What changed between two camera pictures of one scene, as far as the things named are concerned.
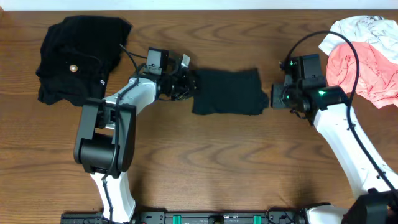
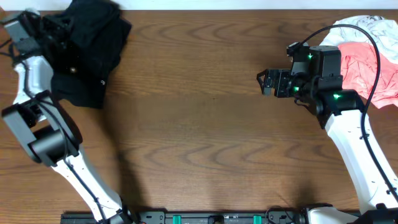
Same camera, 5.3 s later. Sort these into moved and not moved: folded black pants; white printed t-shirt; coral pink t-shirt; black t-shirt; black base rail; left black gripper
Moved: black t-shirt; left black gripper
Not moved: coral pink t-shirt; black base rail; folded black pants; white printed t-shirt
